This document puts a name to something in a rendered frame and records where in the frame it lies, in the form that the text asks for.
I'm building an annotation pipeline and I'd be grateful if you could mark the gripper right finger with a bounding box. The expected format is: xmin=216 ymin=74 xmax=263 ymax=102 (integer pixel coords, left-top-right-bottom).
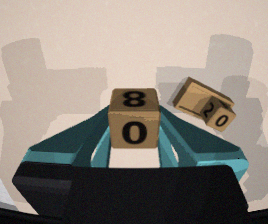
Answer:
xmin=157 ymin=105 xmax=249 ymax=182

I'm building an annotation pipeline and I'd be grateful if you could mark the tan wooden cube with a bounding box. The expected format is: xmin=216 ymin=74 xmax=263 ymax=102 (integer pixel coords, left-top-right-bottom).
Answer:
xmin=108 ymin=88 xmax=161 ymax=149
xmin=200 ymin=96 xmax=236 ymax=132

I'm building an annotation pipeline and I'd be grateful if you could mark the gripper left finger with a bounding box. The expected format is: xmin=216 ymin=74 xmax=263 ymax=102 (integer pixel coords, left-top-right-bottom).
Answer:
xmin=21 ymin=105 xmax=111 ymax=167

